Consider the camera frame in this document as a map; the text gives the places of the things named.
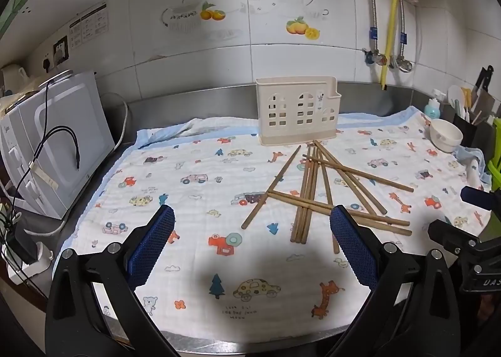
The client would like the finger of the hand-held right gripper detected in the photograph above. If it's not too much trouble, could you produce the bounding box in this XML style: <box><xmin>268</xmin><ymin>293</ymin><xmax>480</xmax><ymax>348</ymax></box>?
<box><xmin>428</xmin><ymin>219</ymin><xmax>483</xmax><ymax>256</ymax></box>
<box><xmin>461</xmin><ymin>186</ymin><xmax>501</xmax><ymax>213</ymax></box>

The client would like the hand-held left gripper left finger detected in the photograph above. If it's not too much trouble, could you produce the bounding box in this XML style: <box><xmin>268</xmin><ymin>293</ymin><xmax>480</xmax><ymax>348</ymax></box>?
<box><xmin>45</xmin><ymin>204</ymin><xmax>181</xmax><ymax>357</ymax></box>

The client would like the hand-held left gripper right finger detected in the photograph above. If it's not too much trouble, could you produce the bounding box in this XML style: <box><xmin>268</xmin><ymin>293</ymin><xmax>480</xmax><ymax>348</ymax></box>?
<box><xmin>325</xmin><ymin>204</ymin><xmax>462</xmax><ymax>357</ymax></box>

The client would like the group of wooden chopsticks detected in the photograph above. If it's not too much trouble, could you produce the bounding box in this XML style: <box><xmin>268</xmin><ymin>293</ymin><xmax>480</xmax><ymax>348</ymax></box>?
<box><xmin>240</xmin><ymin>140</ymin><xmax>415</xmax><ymax>255</ymax></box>

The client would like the cream plastic utensil holder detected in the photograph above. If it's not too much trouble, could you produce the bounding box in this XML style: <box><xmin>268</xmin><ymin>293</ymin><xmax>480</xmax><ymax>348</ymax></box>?
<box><xmin>256</xmin><ymin>76</ymin><xmax>340</xmax><ymax>146</ymax></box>

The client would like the green plastic rack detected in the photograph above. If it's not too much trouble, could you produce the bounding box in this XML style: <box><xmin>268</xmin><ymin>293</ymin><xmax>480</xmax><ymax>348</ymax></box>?
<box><xmin>483</xmin><ymin>117</ymin><xmax>501</xmax><ymax>189</ymax></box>

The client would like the black knife block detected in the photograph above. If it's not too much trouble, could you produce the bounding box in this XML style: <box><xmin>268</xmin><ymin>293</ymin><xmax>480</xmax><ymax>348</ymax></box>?
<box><xmin>452</xmin><ymin>108</ymin><xmax>494</xmax><ymax>148</ymax></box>

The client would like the white ceramic bowl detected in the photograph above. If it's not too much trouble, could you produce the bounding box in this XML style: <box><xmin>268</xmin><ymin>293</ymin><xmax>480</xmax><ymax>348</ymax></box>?
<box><xmin>429</xmin><ymin>118</ymin><xmax>463</xmax><ymax>153</ymax></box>

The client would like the blue soap bottle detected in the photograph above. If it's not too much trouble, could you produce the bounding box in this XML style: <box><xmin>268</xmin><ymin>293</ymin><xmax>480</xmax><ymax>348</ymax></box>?
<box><xmin>425</xmin><ymin>90</ymin><xmax>447</xmax><ymax>120</ymax></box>

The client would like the printed cartoon blanket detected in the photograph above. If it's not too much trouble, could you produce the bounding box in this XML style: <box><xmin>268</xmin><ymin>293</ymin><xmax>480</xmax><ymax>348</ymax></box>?
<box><xmin>59</xmin><ymin>106</ymin><xmax>492</xmax><ymax>342</ymax></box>

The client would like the white spatula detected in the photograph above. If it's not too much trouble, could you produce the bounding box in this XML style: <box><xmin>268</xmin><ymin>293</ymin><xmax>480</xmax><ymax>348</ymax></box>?
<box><xmin>447</xmin><ymin>85</ymin><xmax>466</xmax><ymax>115</ymax></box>

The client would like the white power strip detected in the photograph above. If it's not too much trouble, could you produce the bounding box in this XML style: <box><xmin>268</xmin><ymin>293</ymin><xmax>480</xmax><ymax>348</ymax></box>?
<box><xmin>2</xmin><ymin>241</ymin><xmax>53</xmax><ymax>285</ymax></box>

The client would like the black power adapter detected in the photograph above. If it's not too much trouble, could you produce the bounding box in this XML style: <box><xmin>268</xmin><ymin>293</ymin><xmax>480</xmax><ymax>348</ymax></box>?
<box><xmin>6</xmin><ymin>224</ymin><xmax>38</xmax><ymax>264</ymax></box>

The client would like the white microwave oven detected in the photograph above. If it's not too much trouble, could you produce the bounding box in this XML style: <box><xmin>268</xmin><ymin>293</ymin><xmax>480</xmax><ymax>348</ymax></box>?
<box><xmin>0</xmin><ymin>70</ymin><xmax>116</xmax><ymax>220</ymax></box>

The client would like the metal water valve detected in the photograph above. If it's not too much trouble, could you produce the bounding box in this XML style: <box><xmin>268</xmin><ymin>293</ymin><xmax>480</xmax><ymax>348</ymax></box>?
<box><xmin>362</xmin><ymin>48</ymin><xmax>386</xmax><ymax>66</ymax></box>
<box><xmin>391</xmin><ymin>55</ymin><xmax>413</xmax><ymax>74</ymax></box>

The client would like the yellow gas pipe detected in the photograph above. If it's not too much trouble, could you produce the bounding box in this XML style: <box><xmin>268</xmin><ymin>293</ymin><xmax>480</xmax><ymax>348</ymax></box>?
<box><xmin>380</xmin><ymin>0</ymin><xmax>404</xmax><ymax>89</ymax></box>

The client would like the cream electric kettle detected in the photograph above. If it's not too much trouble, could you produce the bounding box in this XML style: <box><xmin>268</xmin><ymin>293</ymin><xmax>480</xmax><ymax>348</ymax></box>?
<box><xmin>0</xmin><ymin>63</ymin><xmax>30</xmax><ymax>97</ymax></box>

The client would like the black handled knife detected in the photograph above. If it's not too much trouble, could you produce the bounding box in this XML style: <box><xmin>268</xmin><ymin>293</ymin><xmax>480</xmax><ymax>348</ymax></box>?
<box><xmin>472</xmin><ymin>65</ymin><xmax>494</xmax><ymax>107</ymax></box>

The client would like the white power cable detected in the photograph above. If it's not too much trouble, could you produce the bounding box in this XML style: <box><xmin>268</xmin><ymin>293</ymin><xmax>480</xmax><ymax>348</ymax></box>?
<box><xmin>100</xmin><ymin>93</ymin><xmax>130</xmax><ymax>146</ymax></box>

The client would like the black forked cable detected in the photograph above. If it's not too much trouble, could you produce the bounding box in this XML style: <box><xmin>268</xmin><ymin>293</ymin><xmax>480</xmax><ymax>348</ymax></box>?
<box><xmin>0</xmin><ymin>79</ymin><xmax>81</xmax><ymax>225</ymax></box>

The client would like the braided metal hose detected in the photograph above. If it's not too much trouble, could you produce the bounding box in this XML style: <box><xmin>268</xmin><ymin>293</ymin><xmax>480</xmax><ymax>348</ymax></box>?
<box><xmin>396</xmin><ymin>0</ymin><xmax>408</xmax><ymax>58</ymax></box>
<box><xmin>362</xmin><ymin>0</ymin><xmax>380</xmax><ymax>54</ymax></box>

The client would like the white wall label sticker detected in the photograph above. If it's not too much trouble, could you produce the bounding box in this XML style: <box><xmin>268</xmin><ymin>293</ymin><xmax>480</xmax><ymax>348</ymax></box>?
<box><xmin>70</xmin><ymin>2</ymin><xmax>108</xmax><ymax>48</ymax></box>

